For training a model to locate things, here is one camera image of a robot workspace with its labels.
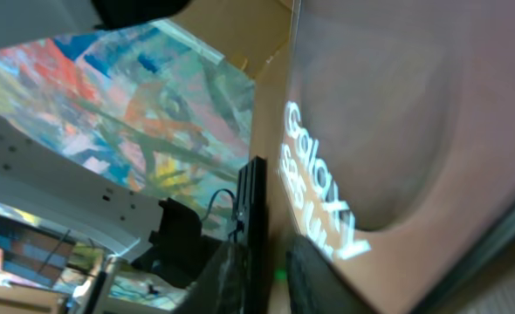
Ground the dark monitor screen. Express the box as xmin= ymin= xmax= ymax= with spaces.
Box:
xmin=0 ymin=215 xmax=76 ymax=288

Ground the bronze Samsung Galaxy smartphone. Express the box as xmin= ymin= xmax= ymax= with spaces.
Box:
xmin=278 ymin=0 xmax=515 ymax=313

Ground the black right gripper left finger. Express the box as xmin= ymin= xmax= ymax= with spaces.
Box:
xmin=172 ymin=242 xmax=246 ymax=314

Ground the colourful abstract painted backdrop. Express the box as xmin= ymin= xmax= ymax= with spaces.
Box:
xmin=0 ymin=21 xmax=254 ymax=288

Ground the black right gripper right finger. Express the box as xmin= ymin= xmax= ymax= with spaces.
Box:
xmin=286 ymin=235 xmax=375 ymax=314

